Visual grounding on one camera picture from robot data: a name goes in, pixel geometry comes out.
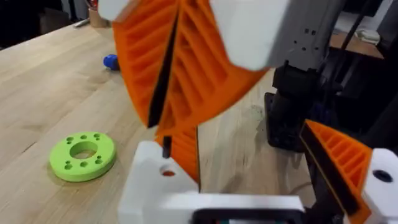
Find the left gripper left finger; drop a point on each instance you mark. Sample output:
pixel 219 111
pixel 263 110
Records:
pixel 146 183

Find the silver pen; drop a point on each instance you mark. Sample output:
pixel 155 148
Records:
pixel 81 23

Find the green disc with holes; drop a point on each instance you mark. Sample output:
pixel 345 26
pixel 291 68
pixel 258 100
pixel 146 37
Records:
pixel 93 168

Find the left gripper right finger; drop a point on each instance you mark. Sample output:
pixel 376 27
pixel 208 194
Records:
pixel 345 155

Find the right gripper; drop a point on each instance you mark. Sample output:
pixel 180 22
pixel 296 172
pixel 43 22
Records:
pixel 308 28

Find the blue electric screwdriver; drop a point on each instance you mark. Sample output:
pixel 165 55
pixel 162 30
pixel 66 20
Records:
pixel 110 61

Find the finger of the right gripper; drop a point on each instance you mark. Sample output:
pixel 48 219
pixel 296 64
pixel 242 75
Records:
pixel 205 68
pixel 140 56

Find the black screw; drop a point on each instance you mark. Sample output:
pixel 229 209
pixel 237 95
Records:
pixel 167 146

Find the brown pen cup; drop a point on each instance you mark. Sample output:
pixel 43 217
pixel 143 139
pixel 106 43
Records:
pixel 97 19

